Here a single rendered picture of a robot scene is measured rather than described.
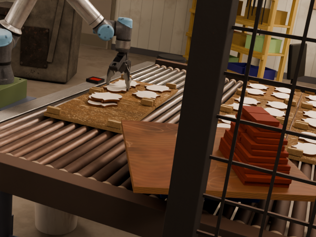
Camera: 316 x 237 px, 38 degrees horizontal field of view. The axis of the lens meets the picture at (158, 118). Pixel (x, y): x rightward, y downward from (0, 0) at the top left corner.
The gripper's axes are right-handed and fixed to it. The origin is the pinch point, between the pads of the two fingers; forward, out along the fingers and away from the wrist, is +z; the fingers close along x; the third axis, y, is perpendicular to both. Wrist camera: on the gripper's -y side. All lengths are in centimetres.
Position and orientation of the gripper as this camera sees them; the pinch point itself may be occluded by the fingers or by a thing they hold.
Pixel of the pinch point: (117, 87)
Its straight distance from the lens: 234.6
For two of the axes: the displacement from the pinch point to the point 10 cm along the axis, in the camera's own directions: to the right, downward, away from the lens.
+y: 3.0, -2.3, 9.3
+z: -1.2, 9.5, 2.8
